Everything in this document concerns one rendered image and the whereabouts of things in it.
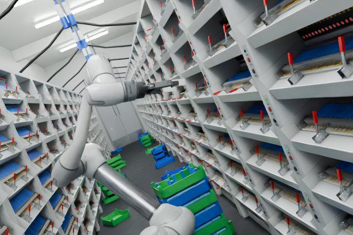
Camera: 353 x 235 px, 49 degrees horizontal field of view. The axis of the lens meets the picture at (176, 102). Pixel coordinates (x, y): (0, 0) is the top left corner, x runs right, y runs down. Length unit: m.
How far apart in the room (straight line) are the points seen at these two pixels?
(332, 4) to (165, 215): 1.39
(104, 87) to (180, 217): 0.77
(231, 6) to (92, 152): 1.14
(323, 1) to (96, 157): 1.51
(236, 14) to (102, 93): 0.65
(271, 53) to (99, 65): 0.77
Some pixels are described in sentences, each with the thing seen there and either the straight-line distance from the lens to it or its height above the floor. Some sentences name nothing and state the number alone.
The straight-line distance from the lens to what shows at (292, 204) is 1.85.
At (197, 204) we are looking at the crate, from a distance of 2.40.
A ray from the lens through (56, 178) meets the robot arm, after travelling 2.04.
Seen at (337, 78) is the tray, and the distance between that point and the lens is 1.00.
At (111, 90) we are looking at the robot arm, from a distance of 1.65.
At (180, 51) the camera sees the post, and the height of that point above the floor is 1.26.
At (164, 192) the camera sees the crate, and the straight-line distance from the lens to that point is 2.32.
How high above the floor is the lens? 1.08
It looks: 3 degrees down
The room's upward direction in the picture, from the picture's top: 24 degrees counter-clockwise
